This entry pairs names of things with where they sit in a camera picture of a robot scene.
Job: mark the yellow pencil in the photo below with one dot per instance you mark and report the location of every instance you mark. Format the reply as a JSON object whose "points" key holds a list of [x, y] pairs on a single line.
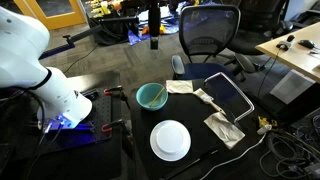
{"points": [[156, 97]]}

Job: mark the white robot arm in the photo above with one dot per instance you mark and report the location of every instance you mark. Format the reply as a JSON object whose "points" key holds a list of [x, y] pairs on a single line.
{"points": [[23, 40]]}

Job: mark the teal bowl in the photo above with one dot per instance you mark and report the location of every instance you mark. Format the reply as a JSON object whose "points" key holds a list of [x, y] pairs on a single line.
{"points": [[146, 94]]}

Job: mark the cream cloth near bowl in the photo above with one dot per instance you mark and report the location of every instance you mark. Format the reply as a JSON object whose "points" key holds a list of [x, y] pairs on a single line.
{"points": [[179, 86]]}

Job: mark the white plate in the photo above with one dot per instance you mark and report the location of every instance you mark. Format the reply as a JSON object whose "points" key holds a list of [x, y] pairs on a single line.
{"points": [[170, 140]]}

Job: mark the metal-framed black tray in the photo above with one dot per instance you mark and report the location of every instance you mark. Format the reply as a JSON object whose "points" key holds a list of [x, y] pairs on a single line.
{"points": [[229, 97]]}

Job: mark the black mesh office chair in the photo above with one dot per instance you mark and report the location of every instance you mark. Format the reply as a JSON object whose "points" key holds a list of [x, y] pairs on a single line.
{"points": [[206, 31]]}

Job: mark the black equipment cart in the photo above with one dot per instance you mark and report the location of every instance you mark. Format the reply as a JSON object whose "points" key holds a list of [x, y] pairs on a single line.
{"points": [[110, 20]]}

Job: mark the blue tarp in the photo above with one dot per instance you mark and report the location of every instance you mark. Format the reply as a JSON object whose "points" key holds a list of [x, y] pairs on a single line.
{"points": [[169, 19]]}

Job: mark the crumpled cream cloth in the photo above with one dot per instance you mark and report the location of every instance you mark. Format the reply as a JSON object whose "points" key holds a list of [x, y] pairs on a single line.
{"points": [[228, 133]]}

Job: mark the yellow power plug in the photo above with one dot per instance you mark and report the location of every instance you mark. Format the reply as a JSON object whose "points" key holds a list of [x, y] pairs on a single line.
{"points": [[265, 121]]}

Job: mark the grey webcam on desk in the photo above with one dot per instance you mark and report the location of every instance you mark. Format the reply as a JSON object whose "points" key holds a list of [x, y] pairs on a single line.
{"points": [[287, 43]]}

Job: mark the wooden desk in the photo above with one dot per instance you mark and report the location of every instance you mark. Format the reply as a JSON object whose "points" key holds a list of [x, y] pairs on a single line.
{"points": [[297, 57]]}

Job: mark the black computer mouse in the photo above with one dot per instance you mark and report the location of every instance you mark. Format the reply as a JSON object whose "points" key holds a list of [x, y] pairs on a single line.
{"points": [[306, 43]]}

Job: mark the red-handled clamp upper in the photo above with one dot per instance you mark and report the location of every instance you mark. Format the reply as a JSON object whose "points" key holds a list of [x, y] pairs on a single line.
{"points": [[109, 91]]}

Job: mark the red-handled clamp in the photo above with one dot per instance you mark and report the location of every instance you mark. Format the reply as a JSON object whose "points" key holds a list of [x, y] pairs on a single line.
{"points": [[109, 91], [108, 127]]}

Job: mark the red-handled clamp lower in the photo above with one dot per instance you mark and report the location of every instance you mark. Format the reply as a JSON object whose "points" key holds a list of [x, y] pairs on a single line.
{"points": [[108, 127]]}

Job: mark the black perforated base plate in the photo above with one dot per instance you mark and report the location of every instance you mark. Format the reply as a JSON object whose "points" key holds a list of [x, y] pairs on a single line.
{"points": [[65, 133]]}

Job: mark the black camera pole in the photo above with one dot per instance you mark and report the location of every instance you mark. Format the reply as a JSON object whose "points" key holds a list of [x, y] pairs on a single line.
{"points": [[154, 23]]}

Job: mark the yellow door frame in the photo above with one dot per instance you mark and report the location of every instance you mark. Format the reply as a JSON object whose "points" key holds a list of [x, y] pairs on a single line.
{"points": [[54, 14]]}

